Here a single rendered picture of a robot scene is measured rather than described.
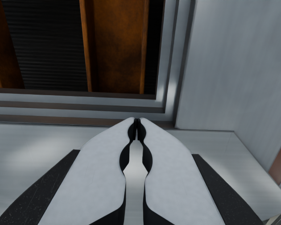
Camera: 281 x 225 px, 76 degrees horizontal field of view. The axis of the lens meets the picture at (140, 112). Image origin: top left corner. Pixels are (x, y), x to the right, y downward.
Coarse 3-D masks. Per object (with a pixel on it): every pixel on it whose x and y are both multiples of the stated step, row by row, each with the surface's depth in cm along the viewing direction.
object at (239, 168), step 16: (240, 144) 15; (224, 160) 15; (240, 160) 15; (256, 160) 15; (224, 176) 16; (240, 176) 16; (256, 176) 16; (240, 192) 17; (256, 192) 17; (272, 192) 17; (256, 208) 18
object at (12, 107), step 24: (168, 0) 12; (192, 0) 11; (168, 24) 12; (168, 48) 13; (168, 72) 14; (0, 96) 15; (24, 96) 15; (48, 96) 15; (72, 96) 15; (96, 96) 15; (120, 96) 15; (144, 96) 16; (168, 96) 14; (0, 120) 14; (24, 120) 14; (48, 120) 14; (72, 120) 14; (96, 120) 15; (120, 120) 15; (168, 120) 15
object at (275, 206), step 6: (276, 192) 17; (270, 198) 18; (276, 198) 18; (270, 204) 18; (276, 204) 18; (264, 210) 19; (270, 210) 19; (276, 210) 19; (264, 216) 19; (270, 216) 19
